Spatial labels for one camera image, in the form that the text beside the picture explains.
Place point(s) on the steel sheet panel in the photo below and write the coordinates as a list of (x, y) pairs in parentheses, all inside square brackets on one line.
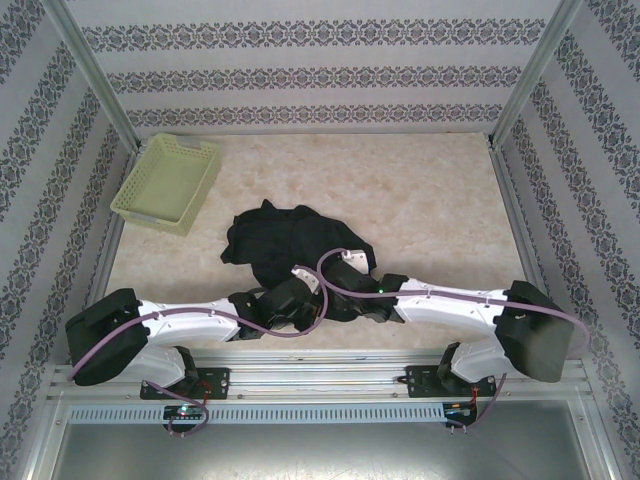
[(320, 450)]

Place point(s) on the aluminium side rail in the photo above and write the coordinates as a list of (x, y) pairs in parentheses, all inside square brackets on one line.
[(112, 235), (520, 225)]

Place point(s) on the small circuit board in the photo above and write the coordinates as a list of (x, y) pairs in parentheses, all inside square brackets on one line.
[(185, 412), (460, 409)]

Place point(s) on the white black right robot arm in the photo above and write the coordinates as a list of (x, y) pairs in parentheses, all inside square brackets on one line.
[(450, 310)]

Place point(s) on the aluminium frame post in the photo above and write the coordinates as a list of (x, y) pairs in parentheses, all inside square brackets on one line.
[(535, 75), (100, 75)]

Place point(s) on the pale green plastic basket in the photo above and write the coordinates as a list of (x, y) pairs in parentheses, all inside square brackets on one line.
[(165, 180)]

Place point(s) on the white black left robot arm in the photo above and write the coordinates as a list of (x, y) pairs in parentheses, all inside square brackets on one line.
[(190, 325)]

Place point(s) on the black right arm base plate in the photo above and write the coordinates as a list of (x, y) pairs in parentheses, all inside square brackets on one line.
[(417, 382)]

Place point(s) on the aluminium base rail beam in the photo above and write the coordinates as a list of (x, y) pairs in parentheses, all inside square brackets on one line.
[(320, 375)]

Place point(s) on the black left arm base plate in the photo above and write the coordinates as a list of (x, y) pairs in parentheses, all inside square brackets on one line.
[(220, 382)]

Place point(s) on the black t-shirt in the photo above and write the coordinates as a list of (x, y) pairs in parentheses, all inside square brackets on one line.
[(280, 240)]

